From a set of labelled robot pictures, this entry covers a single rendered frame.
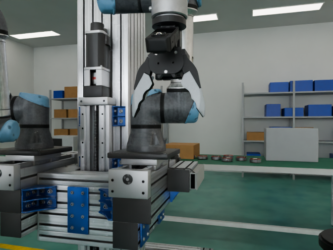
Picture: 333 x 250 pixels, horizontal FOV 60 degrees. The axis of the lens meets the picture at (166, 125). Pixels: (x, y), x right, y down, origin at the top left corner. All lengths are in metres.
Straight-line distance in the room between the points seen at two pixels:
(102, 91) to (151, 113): 0.28
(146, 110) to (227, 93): 5.94
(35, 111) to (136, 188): 0.57
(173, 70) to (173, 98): 0.48
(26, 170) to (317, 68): 6.54
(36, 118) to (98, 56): 0.36
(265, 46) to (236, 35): 0.71
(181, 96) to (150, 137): 0.18
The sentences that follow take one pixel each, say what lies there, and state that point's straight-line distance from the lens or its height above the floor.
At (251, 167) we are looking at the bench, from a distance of 2.77.
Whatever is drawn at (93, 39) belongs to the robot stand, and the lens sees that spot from 1.29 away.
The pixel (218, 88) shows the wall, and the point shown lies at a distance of 6.98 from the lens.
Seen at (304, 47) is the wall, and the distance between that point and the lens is 7.19.
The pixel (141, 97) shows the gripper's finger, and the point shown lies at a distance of 0.59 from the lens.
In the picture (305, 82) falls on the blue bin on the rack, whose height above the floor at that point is 1.96.
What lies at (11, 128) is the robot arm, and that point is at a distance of 1.08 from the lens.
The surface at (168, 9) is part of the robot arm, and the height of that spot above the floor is 1.36.
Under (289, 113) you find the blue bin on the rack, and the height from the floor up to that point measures 1.34.
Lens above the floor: 1.14
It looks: level
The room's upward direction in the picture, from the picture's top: straight up
